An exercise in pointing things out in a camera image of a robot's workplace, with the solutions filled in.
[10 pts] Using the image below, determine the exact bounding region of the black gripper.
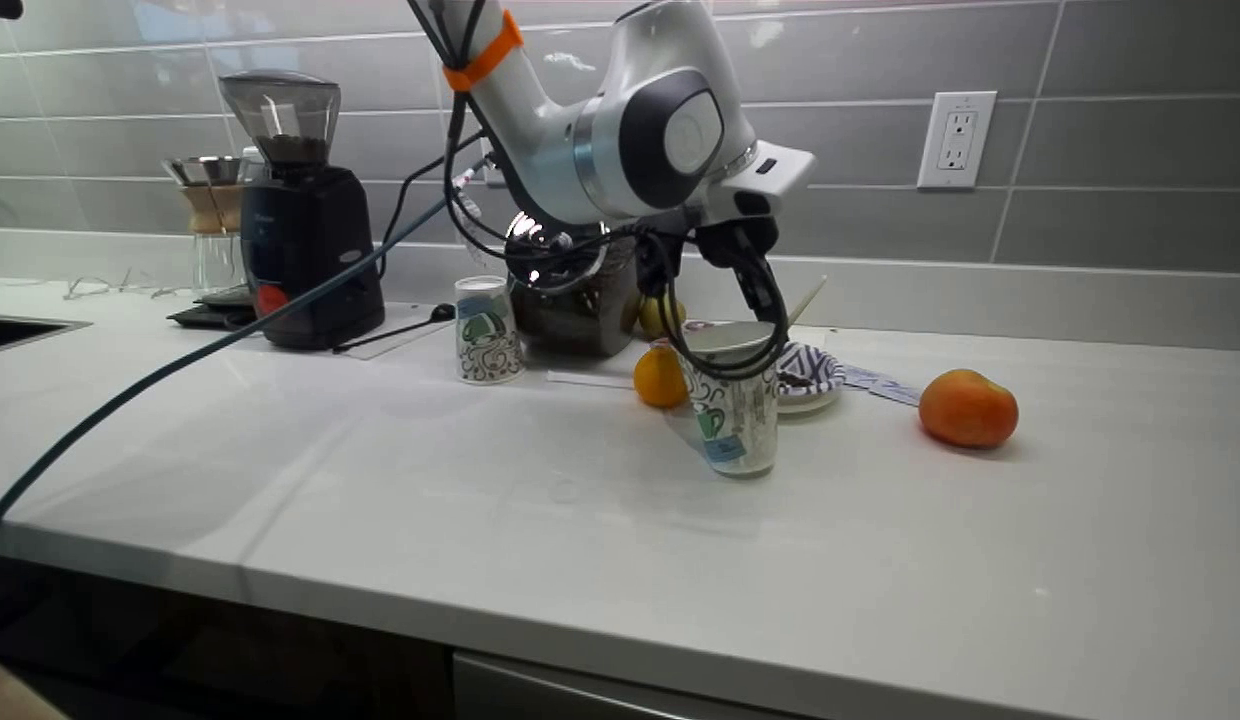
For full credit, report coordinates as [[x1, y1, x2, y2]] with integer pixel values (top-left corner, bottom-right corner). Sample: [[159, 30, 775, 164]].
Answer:
[[693, 191, 797, 332]]

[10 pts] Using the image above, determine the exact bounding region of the yellow-green lemon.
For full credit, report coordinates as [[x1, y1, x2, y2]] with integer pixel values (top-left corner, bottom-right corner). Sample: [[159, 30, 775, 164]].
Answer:
[[624, 292, 680, 344]]

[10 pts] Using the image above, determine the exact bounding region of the small orange fruit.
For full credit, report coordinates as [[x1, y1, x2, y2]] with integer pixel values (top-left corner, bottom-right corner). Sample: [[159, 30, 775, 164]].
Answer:
[[628, 340, 693, 412]]

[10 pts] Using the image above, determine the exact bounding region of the small clear glass cup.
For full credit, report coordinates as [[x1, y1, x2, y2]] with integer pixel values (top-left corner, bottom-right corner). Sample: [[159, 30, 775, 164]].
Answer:
[[680, 357, 786, 484]]

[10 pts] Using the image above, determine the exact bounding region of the white sugar packet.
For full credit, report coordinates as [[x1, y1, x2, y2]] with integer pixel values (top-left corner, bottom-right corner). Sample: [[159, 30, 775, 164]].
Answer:
[[837, 359, 926, 408]]

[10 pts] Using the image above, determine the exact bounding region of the metal coffee canister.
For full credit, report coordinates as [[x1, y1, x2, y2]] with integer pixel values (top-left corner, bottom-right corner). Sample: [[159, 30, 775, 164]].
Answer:
[[508, 237, 643, 359]]

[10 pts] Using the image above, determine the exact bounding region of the large orange fruit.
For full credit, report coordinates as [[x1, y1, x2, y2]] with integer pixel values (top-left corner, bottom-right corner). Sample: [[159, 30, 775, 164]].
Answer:
[[916, 367, 1025, 452]]

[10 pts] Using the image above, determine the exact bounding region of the paper cup with dotted print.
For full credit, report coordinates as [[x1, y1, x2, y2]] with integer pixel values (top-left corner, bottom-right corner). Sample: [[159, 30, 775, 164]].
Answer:
[[453, 274, 523, 384]]

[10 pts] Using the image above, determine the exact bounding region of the black coffee grinder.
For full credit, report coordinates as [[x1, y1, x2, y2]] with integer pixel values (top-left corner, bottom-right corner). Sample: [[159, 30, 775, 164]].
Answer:
[[215, 72, 389, 357]]

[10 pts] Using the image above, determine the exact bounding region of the glass pour-over coffee maker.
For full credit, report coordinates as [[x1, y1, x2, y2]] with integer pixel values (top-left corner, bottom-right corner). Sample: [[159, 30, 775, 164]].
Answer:
[[159, 149, 253, 308]]

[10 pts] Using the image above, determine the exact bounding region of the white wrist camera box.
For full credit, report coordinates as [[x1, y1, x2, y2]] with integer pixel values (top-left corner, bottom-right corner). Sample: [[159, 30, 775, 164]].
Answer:
[[716, 137, 821, 203]]

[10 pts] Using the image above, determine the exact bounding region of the white wall outlet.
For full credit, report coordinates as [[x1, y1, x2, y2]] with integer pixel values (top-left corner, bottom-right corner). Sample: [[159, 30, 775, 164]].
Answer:
[[913, 87, 999, 191]]

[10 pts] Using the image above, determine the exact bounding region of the orange strap on arm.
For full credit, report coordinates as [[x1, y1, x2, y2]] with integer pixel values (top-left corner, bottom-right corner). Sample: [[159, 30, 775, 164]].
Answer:
[[442, 7, 528, 96]]

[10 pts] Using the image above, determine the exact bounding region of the blue cable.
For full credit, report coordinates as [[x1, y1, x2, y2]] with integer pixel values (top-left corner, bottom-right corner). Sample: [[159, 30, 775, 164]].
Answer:
[[0, 154, 492, 551]]

